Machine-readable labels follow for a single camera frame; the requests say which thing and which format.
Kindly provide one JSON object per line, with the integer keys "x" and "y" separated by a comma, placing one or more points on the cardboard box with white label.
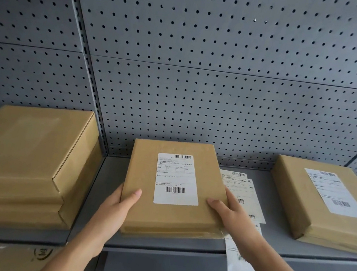
{"x": 326, "y": 204}

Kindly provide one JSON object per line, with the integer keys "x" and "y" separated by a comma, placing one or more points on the person's right thumb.
{"x": 217, "y": 208}

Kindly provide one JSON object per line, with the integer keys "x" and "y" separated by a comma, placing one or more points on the person's right hand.
{"x": 236, "y": 219}

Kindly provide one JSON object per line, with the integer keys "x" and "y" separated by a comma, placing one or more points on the person's left thumb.
{"x": 131, "y": 197}

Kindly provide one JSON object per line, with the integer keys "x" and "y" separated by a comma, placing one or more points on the labelled cardboard box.
{"x": 172, "y": 188}

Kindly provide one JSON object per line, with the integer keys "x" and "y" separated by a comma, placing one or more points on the grey pegboard back panel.
{"x": 225, "y": 68}

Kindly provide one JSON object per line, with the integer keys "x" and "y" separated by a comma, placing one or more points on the person's left forearm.
{"x": 71, "y": 254}

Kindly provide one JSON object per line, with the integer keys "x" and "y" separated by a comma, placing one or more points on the grey metal shelf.
{"x": 185, "y": 238}

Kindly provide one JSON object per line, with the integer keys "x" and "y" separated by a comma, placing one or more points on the person's left hand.
{"x": 114, "y": 208}

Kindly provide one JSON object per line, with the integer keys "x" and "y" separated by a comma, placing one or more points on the grey shelf upright post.
{"x": 86, "y": 64}

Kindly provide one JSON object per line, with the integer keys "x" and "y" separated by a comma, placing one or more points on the strip of white shipping labels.
{"x": 246, "y": 213}

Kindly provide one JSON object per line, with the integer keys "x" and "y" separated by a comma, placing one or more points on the printed cardboard carton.
{"x": 14, "y": 258}

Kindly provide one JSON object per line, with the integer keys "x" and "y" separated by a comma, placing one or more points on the large plain cardboard box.
{"x": 26, "y": 160}

